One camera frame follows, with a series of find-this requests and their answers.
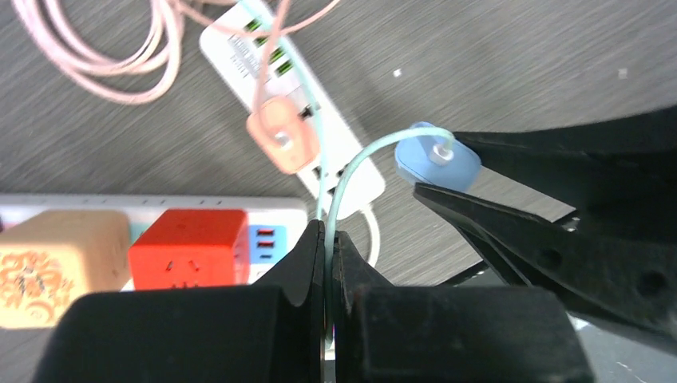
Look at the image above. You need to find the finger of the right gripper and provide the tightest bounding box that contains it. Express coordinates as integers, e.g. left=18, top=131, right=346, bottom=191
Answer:
left=414, top=184, right=676, bottom=338
left=456, top=106, right=676, bottom=223

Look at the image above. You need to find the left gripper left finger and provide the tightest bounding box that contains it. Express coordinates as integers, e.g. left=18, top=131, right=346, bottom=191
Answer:
left=33, top=220, right=325, bottom=382

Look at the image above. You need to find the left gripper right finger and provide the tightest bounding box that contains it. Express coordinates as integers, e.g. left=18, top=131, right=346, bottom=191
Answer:
left=332, top=231, right=596, bottom=382

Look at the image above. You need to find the red cube socket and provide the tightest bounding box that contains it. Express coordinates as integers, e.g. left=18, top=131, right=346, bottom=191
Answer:
left=128, top=209, right=250, bottom=290

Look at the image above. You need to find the light blue charger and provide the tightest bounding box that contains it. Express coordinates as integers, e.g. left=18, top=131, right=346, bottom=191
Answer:
left=394, top=121, right=481, bottom=192

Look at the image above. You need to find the teal charging cable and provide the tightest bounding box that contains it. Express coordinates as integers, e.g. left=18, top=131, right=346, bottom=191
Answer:
left=238, top=0, right=457, bottom=345

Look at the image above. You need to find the pink small charger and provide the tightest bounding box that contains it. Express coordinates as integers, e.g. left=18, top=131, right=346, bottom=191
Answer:
left=247, top=96, right=320, bottom=175

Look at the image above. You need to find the tan cube socket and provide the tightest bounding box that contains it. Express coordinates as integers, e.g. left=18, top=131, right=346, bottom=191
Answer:
left=1, top=210, right=131, bottom=330

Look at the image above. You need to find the long white colourful power strip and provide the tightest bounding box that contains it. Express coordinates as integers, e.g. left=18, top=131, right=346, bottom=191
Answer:
left=0, top=193, right=309, bottom=297

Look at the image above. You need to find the small white power strip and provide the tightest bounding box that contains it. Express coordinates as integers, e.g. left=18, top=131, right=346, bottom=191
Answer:
left=200, top=1, right=363, bottom=218

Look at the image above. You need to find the thin pink charging cable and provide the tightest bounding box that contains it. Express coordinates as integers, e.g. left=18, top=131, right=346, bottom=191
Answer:
left=168, top=0, right=342, bottom=123

